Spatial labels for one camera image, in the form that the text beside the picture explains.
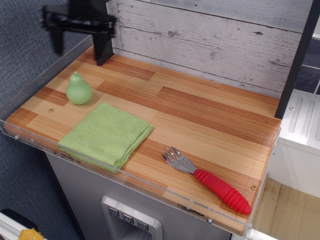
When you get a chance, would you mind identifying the dark vertical post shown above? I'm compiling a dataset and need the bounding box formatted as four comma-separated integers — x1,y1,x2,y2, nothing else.
274,0,320,120
89,0,115,67

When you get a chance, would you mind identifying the silver dispenser button panel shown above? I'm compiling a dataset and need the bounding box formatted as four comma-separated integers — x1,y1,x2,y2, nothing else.
101,195,163,240

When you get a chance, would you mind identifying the grey toy fridge cabinet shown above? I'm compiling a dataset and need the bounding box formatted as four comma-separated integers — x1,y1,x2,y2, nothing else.
46,153,231,240

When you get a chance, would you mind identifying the yellow black object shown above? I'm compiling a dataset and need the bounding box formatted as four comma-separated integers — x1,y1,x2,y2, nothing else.
0,209,46,240

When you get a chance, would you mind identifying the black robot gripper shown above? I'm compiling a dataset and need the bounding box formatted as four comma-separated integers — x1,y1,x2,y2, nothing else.
42,0,117,55

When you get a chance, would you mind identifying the red handled metal fork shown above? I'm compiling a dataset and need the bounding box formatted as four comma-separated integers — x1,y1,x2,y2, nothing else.
162,146,252,215

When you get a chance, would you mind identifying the white toy sink unit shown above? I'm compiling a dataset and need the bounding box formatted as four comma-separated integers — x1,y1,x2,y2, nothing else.
267,90,320,197

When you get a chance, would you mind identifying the green folded rag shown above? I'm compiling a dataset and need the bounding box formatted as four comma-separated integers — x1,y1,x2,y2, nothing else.
57,102,153,174

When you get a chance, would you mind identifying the left dark vertical post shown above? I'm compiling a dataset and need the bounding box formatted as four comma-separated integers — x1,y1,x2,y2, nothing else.
89,0,115,67

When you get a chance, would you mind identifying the right dark vertical post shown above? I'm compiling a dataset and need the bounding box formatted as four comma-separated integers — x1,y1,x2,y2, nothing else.
274,0,320,120

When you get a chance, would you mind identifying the green toy pear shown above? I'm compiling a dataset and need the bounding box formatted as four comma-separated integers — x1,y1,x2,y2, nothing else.
66,72,93,105

